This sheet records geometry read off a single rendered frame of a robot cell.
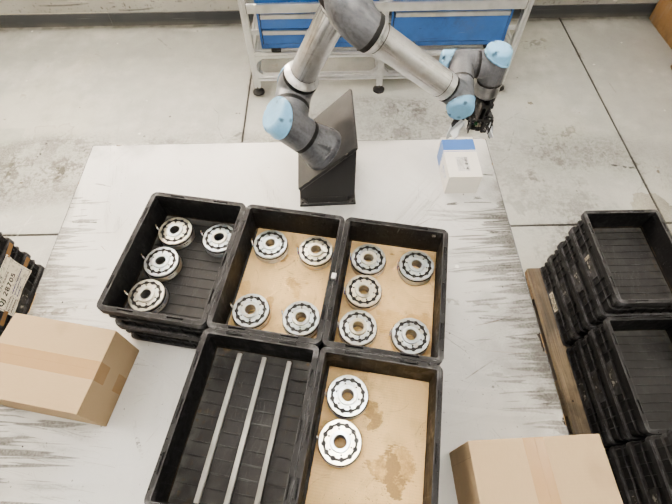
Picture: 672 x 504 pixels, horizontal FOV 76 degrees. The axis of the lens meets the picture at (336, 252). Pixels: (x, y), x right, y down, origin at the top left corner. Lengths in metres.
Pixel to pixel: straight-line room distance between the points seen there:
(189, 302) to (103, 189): 0.71
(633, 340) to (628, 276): 0.24
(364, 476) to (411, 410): 0.19
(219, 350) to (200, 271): 0.26
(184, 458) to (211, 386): 0.17
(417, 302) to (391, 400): 0.29
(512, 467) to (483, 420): 0.24
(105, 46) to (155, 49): 0.39
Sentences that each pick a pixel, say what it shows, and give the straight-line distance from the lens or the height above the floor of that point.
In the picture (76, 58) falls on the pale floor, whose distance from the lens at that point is 4.02.
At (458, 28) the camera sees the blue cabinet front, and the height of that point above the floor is 0.43.
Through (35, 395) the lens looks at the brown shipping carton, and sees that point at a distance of 1.36.
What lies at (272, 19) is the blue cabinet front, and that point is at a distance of 2.94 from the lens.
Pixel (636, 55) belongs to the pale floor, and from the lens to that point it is 4.13.
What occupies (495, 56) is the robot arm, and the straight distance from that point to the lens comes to 1.37.
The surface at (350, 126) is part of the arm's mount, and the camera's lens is 1.46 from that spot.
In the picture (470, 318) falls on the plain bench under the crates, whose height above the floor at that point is 0.70.
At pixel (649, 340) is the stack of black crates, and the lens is 2.05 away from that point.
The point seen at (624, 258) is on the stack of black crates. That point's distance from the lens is 2.04.
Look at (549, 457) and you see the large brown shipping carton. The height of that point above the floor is 0.90.
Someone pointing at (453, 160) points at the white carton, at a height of 0.79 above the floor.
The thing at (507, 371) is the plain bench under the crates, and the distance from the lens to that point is 1.40.
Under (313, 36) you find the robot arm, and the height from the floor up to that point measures 1.26.
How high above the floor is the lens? 1.95
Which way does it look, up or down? 58 degrees down
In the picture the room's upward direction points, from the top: 1 degrees counter-clockwise
